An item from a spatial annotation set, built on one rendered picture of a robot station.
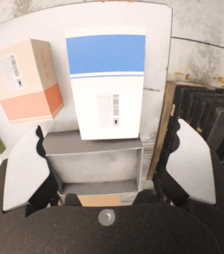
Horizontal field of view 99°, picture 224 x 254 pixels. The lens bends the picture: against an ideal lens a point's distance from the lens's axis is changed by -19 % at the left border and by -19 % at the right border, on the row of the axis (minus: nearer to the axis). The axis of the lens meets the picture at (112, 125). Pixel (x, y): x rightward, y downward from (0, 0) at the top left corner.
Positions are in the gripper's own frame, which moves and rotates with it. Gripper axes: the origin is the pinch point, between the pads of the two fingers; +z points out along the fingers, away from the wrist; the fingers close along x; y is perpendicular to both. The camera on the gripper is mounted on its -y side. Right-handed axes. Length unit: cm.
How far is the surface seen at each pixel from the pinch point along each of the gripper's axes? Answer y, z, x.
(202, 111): 19, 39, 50
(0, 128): 11.5, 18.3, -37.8
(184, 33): -27, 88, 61
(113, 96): 0.8, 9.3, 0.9
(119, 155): 19.0, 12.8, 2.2
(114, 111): 3.7, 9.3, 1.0
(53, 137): 13.6, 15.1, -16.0
